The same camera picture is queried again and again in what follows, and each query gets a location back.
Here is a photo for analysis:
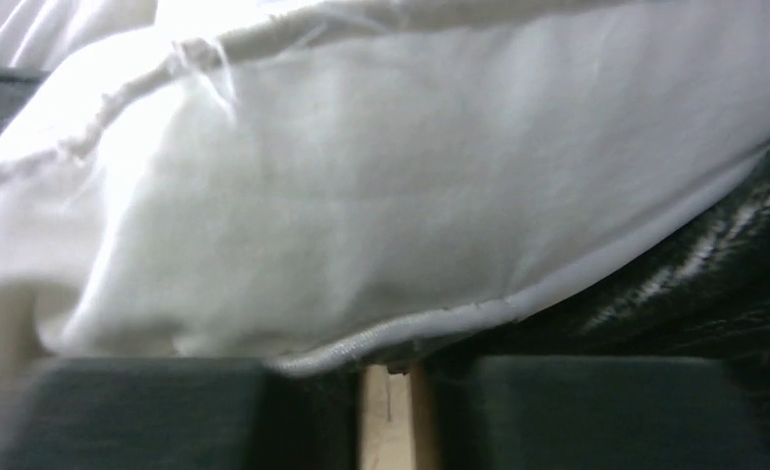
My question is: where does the black pillowcase with beige flowers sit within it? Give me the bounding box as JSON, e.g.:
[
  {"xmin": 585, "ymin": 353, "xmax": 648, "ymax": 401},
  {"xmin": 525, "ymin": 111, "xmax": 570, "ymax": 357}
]
[{"xmin": 0, "ymin": 55, "xmax": 770, "ymax": 469}]

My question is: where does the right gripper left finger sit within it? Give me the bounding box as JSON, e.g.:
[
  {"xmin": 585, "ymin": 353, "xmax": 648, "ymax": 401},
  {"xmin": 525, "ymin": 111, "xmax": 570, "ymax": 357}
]
[{"xmin": 0, "ymin": 359, "xmax": 358, "ymax": 470}]

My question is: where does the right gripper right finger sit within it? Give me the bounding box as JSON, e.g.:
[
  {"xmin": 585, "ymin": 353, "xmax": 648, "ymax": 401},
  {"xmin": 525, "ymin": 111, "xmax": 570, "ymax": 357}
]
[{"xmin": 426, "ymin": 356, "xmax": 770, "ymax": 470}]

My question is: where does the white pillow insert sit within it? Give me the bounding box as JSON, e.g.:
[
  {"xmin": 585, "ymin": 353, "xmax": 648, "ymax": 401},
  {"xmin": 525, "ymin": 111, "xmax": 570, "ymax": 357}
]
[{"xmin": 0, "ymin": 1, "xmax": 770, "ymax": 401}]

